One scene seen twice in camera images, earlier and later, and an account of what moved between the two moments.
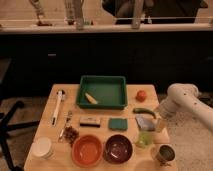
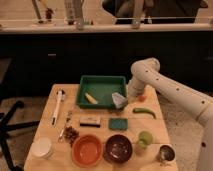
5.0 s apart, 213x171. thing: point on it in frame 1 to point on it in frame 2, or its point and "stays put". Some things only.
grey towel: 145,121 to 118,100
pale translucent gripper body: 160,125 to 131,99
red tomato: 141,96 stays put
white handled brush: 61,94 stays put
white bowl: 42,148 stays put
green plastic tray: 102,92 stays put
